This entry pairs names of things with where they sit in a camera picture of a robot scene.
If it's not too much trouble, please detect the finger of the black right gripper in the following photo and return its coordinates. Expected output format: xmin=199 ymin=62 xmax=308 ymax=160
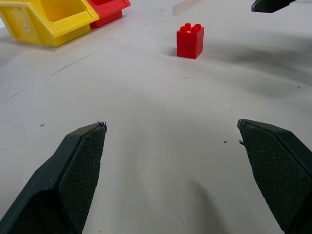
xmin=251 ymin=0 xmax=297 ymax=14

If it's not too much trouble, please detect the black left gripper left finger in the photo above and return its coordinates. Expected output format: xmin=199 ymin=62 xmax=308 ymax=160
xmin=0 ymin=121 xmax=108 ymax=234

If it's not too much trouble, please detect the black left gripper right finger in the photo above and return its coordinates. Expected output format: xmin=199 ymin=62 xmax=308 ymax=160
xmin=236 ymin=118 xmax=312 ymax=234

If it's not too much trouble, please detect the red toy brick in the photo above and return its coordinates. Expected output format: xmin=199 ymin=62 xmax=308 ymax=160
xmin=176 ymin=23 xmax=205 ymax=59

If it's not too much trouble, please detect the yellow plastic storage bin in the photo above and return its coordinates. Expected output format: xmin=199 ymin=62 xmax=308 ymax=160
xmin=0 ymin=0 xmax=100 ymax=47

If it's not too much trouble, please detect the red plastic storage bin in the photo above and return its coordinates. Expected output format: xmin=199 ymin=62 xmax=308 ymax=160
xmin=86 ymin=0 xmax=131 ymax=29

